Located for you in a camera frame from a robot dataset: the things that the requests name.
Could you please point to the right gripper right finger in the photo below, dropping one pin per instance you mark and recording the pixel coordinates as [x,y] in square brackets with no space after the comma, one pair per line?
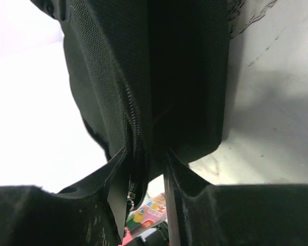
[201,213]

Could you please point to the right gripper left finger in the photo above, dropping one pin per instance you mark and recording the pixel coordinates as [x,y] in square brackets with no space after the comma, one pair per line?
[89,212]

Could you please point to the black backpack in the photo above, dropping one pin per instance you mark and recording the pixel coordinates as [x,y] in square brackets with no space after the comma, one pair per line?
[148,75]

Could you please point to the pink lidded bottle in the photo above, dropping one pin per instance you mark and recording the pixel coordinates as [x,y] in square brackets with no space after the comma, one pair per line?
[148,224]

